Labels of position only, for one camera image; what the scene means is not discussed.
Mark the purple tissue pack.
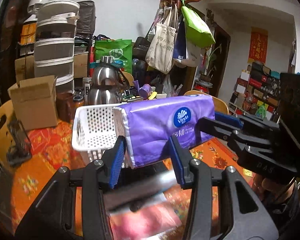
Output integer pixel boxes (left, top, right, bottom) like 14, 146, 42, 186
112, 94, 215, 168

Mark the person's right hand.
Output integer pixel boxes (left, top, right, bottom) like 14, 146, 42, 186
252, 174, 294, 203

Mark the wooden chair right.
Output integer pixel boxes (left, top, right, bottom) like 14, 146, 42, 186
184, 90, 229, 115

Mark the wooden chair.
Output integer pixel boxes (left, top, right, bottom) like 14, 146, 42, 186
184, 90, 229, 115
0, 100, 15, 174

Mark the white perforated plastic basket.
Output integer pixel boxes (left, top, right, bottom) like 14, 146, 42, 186
71, 103, 119, 165

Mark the shelf with boxes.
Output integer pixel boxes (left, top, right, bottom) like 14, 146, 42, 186
228, 61, 280, 121

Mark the potted plant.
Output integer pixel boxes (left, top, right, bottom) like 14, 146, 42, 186
200, 44, 222, 82

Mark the red orange floral tablecloth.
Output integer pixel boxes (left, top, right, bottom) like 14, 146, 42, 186
10, 121, 239, 239

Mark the pink packet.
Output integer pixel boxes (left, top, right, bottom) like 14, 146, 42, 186
110, 202, 181, 239

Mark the stainless steel kettle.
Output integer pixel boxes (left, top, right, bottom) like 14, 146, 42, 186
88, 56, 130, 105

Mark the purple garbage bag roll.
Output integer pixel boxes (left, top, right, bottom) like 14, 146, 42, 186
133, 80, 152, 99

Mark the navy white hanging bag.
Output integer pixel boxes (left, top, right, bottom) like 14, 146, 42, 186
173, 18, 201, 68

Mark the lime green hanging bag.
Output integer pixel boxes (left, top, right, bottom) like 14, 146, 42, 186
181, 0, 215, 48

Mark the black phone stand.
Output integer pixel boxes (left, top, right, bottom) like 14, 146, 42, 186
6, 117, 32, 167

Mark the beige canvas tote bag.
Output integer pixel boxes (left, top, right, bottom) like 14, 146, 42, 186
145, 3, 178, 74

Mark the open cardboard box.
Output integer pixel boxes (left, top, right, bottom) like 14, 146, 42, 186
8, 75, 58, 131

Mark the green shopping bag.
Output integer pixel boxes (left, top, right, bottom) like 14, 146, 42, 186
94, 34, 133, 74

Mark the wooden chair left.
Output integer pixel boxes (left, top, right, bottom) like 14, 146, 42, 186
0, 100, 15, 174

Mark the black plastic bag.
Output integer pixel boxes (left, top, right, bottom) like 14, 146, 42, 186
77, 1, 96, 35

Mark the grey stacked drawer unit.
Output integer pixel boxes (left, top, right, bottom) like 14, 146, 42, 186
34, 0, 80, 93

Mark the red wall scroll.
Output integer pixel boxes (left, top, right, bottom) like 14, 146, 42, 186
248, 27, 268, 64

